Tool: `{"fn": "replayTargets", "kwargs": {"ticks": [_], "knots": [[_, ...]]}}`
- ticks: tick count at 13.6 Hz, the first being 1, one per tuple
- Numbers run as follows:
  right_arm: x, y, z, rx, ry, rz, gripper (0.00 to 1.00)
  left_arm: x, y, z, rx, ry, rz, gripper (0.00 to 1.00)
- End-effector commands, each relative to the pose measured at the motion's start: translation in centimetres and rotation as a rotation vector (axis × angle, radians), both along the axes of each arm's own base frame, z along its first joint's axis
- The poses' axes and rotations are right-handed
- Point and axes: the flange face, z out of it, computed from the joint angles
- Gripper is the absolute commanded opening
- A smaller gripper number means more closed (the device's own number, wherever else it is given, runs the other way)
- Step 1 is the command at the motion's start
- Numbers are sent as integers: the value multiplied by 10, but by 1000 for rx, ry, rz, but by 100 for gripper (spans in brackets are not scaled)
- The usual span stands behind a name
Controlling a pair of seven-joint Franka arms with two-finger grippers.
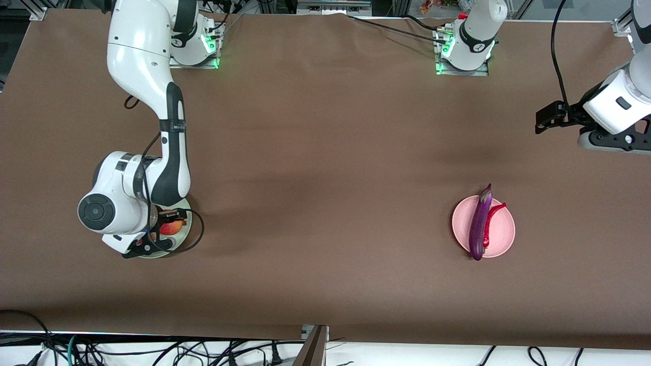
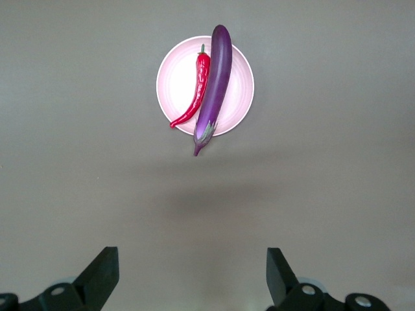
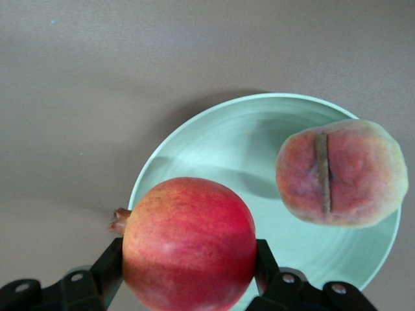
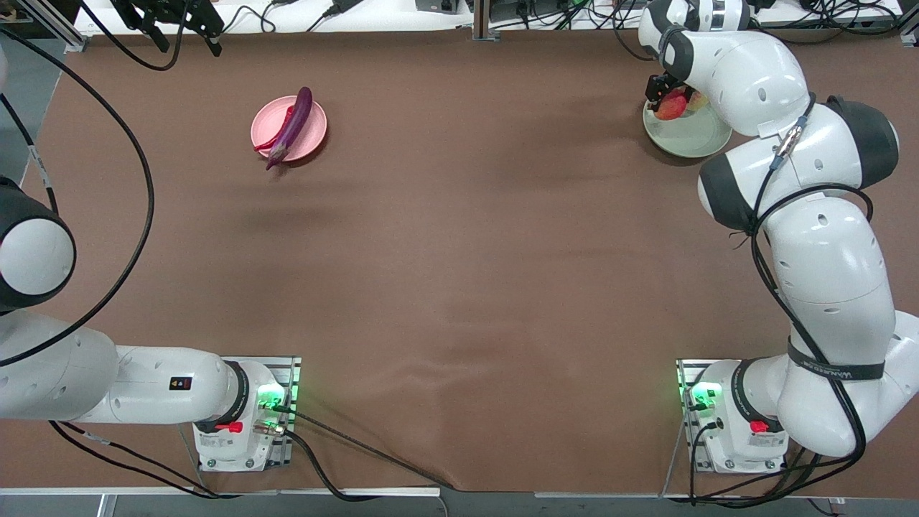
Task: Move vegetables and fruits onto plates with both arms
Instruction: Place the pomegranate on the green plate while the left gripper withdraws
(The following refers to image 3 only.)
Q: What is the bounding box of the peach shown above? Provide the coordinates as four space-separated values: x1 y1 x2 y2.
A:
275 119 409 227

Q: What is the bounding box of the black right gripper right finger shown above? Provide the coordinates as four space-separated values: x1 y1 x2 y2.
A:
249 239 379 311

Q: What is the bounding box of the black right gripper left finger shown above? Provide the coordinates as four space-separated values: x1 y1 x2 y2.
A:
0 238 125 311

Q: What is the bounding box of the brown table cover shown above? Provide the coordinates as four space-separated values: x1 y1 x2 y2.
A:
0 0 415 311

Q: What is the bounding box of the pale green plate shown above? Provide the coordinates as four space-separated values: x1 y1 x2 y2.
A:
106 93 402 311

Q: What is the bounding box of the red apple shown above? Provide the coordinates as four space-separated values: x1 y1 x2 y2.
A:
108 176 259 311

